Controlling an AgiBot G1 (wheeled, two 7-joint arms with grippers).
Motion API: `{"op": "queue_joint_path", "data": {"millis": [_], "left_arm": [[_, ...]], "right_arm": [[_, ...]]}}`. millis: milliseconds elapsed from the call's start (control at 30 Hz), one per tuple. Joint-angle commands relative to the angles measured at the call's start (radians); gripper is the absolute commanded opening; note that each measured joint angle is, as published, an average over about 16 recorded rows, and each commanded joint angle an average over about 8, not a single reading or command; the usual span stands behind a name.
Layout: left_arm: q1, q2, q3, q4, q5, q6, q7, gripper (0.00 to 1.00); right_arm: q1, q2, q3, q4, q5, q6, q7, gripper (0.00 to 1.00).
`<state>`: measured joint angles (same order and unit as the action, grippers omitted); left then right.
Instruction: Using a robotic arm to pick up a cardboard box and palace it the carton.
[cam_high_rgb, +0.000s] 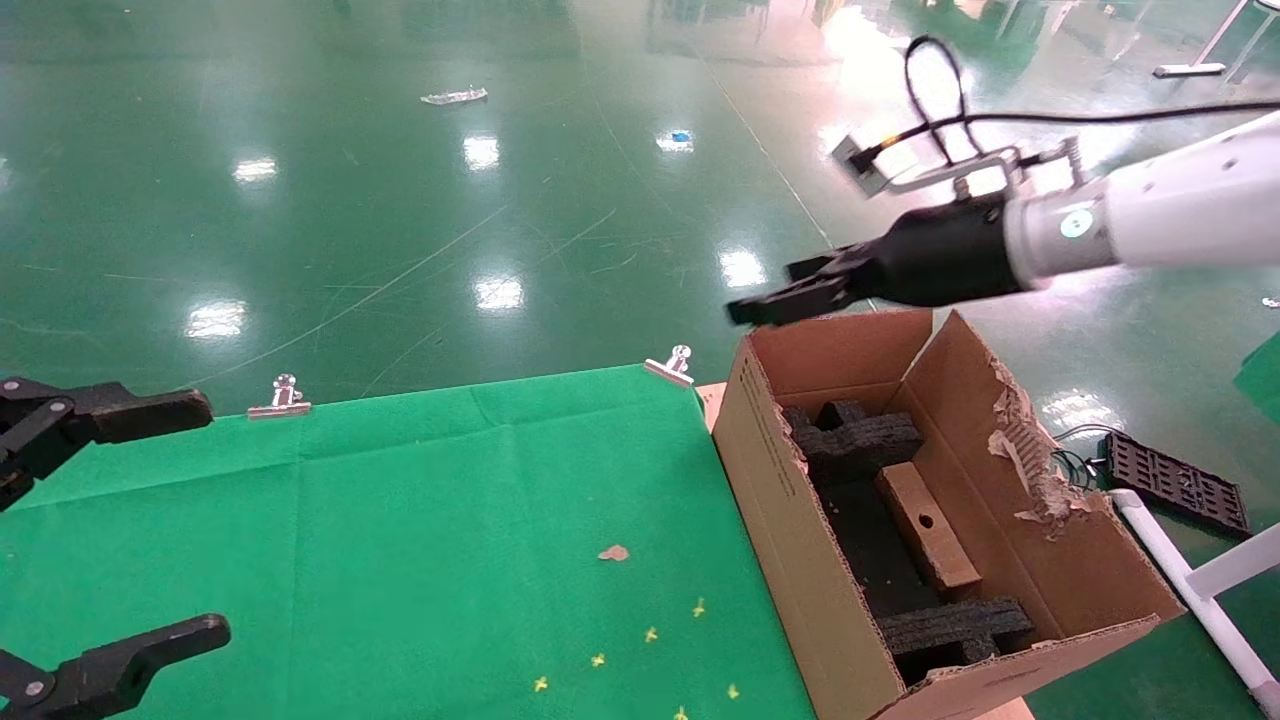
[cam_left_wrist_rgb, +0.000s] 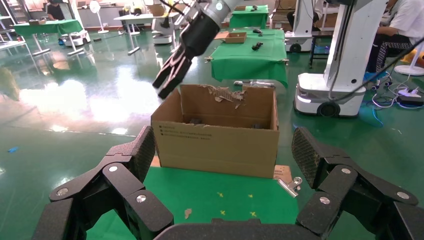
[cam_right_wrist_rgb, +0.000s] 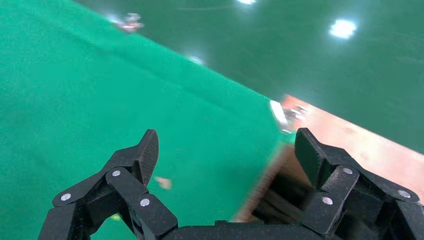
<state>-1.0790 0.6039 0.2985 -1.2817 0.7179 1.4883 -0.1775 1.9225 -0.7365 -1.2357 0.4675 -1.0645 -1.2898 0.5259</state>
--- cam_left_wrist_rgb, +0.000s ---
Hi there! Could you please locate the white standing fan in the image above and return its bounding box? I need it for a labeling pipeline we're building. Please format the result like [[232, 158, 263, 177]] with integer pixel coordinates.
[[88, 0, 110, 35]]

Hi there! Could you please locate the white table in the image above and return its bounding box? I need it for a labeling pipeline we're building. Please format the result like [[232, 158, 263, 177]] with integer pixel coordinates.
[[113, 12, 180, 56]]

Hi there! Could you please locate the white wheeled robot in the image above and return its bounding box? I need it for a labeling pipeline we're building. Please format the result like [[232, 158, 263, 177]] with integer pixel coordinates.
[[293, 0, 390, 118], [284, 0, 316, 54]]

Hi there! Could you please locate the large open cardboard carton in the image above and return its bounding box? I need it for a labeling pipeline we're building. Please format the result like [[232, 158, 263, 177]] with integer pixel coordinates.
[[150, 83, 281, 180]]

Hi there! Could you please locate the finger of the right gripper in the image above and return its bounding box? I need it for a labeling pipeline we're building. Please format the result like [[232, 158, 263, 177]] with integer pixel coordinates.
[[151, 45, 187, 90], [157, 55, 194, 100]]

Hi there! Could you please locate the seated person white shirt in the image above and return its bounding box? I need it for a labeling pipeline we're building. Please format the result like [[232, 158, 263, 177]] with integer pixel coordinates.
[[365, 0, 424, 75]]

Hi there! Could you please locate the black power strip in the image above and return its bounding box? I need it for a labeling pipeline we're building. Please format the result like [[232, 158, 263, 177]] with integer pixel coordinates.
[[396, 94, 424, 108]]

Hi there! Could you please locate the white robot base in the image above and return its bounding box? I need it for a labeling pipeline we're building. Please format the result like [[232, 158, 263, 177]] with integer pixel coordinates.
[[152, 19, 176, 46], [62, 29, 91, 47]]

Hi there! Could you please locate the white round fan base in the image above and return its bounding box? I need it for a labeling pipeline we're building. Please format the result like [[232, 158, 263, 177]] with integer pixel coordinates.
[[393, 43, 424, 77]]

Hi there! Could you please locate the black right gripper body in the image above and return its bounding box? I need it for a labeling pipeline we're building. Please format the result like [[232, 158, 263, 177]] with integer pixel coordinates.
[[178, 11, 221, 57]]

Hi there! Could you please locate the small open cardboard box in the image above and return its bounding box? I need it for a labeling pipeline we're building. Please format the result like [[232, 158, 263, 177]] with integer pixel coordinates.
[[214, 30, 248, 45]]

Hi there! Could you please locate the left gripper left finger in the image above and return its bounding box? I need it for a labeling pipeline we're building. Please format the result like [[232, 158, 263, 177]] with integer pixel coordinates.
[[31, 125, 175, 240]]

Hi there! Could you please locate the white tube table frame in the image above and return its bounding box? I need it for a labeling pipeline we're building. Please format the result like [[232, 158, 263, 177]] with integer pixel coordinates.
[[233, 80, 276, 89]]

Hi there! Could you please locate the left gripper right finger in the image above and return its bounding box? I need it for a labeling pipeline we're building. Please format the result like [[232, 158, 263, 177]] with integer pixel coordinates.
[[291, 126, 424, 240]]

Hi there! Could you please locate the person in dark shirt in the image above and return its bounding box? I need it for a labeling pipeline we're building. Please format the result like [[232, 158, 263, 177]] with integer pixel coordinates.
[[46, 0, 69, 21]]

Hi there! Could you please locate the green table cloth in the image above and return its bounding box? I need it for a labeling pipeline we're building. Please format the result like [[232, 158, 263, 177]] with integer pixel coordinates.
[[210, 28, 289, 89], [229, 4, 270, 30], [84, 165, 301, 240], [13, 19, 84, 37]]

